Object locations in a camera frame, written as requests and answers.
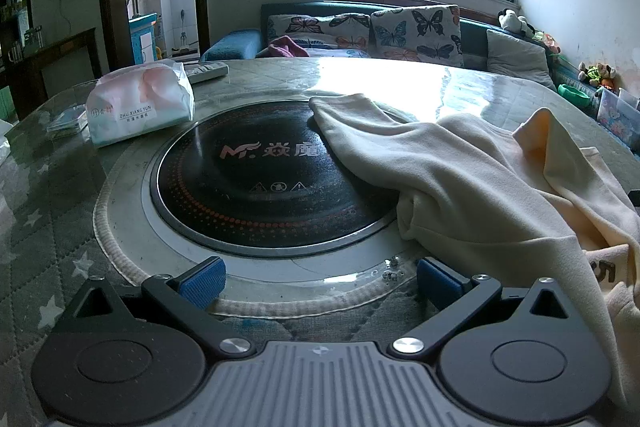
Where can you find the small plush toys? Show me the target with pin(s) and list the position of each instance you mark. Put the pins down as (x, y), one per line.
(597, 74)

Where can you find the panda plush toy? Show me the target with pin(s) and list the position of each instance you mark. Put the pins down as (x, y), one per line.
(510, 22)

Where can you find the clear storage box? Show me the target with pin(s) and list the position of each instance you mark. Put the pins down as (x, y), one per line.
(617, 119)

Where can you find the teal sofa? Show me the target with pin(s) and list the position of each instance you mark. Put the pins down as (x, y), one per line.
(240, 44)

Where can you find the blue cabinet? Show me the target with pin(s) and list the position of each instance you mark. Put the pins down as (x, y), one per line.
(142, 37)

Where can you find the grey pillow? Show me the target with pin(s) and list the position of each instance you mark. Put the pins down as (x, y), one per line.
(515, 57)

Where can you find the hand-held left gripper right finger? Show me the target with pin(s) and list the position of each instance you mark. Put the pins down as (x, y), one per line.
(440, 282)

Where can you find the grey remote control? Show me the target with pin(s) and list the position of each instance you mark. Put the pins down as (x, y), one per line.
(207, 71)

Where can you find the pink cloth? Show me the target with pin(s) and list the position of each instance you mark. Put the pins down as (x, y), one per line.
(287, 47)

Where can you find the black round induction cooktop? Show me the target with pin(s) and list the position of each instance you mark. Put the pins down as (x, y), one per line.
(240, 187)

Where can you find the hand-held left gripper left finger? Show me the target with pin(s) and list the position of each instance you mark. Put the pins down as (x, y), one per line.
(202, 282)

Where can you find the butterfly print cushion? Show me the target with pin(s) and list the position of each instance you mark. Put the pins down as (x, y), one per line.
(320, 29)
(415, 32)

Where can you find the green bowl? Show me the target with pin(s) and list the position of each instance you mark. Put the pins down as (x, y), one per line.
(575, 94)

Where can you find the small clear plastic box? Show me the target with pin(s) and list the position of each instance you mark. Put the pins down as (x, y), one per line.
(65, 122)

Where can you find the cream shirt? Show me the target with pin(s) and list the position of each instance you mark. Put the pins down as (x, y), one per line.
(475, 167)

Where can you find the pink flower toy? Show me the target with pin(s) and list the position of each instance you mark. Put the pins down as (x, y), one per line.
(547, 43)

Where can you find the white pink tissue pack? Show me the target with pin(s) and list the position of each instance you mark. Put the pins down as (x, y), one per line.
(140, 102)

